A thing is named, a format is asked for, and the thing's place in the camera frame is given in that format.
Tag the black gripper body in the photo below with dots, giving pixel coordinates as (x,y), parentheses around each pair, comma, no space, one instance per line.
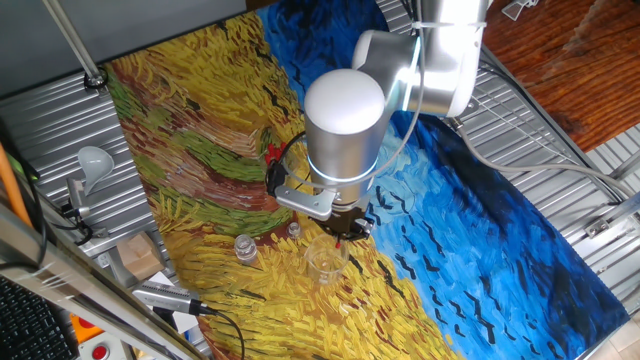
(347,217)

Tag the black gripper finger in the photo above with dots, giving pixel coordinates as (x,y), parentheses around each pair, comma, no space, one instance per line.
(337,235)
(362,229)

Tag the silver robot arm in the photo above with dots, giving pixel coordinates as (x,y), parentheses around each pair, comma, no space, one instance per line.
(345,130)

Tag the clear glass beaker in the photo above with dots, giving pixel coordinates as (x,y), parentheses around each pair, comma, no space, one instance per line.
(292,155)
(325,267)

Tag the small clear glass vial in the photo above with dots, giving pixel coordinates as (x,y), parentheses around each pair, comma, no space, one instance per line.
(294,230)

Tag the Van Gogh painting tablecloth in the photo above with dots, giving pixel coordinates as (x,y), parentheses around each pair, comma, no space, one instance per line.
(450,250)

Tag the clear glass bottle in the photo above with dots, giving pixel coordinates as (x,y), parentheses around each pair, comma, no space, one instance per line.
(246,247)

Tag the grey base conduit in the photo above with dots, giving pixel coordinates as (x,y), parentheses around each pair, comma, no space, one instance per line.
(525,168)

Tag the brown cardboard box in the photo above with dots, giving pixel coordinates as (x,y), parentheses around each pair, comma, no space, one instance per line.
(140,255)

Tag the white plastic ladle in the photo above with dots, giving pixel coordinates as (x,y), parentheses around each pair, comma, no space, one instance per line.
(95,165)

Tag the black table clamp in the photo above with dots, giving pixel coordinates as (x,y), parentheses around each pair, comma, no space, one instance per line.
(80,225)

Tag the grey box red button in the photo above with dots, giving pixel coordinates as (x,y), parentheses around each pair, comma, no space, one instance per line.
(100,351)

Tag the orange box red button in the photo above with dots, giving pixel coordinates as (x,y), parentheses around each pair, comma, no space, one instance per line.
(82,325)

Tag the clear acrylic stand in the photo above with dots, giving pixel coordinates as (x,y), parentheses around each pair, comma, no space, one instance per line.
(520,7)

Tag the black keyboard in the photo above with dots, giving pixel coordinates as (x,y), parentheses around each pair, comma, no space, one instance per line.
(30,330)

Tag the metal pole black foot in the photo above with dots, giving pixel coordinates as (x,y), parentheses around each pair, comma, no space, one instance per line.
(75,45)

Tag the orange pole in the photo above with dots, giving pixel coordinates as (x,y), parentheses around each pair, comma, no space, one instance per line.
(10,185)

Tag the silver camera bracket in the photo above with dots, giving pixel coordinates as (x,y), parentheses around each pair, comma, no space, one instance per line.
(305,200)

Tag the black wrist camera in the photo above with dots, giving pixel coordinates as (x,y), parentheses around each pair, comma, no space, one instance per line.
(275,180)

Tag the silver depth camera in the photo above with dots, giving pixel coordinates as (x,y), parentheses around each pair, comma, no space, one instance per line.
(160,296)

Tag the metal corner bracket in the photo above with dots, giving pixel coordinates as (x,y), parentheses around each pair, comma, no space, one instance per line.
(597,227)

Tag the silver clamp mounted camera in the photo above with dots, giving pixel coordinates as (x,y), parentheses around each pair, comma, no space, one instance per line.
(75,192)

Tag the aluminium frame bar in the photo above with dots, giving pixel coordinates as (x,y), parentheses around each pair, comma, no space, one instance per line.
(75,280)

